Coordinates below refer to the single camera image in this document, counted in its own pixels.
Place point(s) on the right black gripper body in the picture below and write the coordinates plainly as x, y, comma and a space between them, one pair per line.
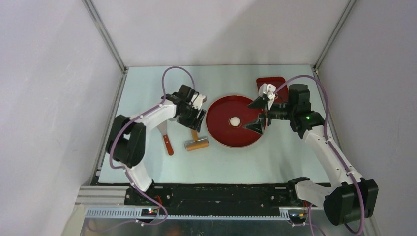
281, 111

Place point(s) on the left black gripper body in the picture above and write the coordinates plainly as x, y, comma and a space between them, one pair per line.
183, 118

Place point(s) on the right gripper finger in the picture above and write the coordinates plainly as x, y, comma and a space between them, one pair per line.
261, 102
257, 125

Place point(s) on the round red plate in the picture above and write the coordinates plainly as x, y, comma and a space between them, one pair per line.
217, 121

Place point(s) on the wooden double-ended roller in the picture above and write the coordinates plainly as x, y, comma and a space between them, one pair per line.
196, 142

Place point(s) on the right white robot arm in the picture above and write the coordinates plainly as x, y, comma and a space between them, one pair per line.
350, 196

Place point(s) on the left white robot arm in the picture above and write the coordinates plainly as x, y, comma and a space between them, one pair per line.
128, 136

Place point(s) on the white dough ball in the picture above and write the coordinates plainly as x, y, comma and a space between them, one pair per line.
235, 121

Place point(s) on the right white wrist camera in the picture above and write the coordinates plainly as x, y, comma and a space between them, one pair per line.
267, 95

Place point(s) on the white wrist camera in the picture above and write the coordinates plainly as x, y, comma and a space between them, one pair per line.
198, 100
267, 95

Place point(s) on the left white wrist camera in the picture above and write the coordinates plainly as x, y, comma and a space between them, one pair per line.
198, 100

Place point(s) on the metal scraper red handle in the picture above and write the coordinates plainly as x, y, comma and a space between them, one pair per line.
162, 127

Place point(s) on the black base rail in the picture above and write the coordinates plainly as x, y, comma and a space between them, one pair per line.
224, 200

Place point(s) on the aluminium frame front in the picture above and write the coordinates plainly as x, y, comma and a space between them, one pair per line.
125, 202

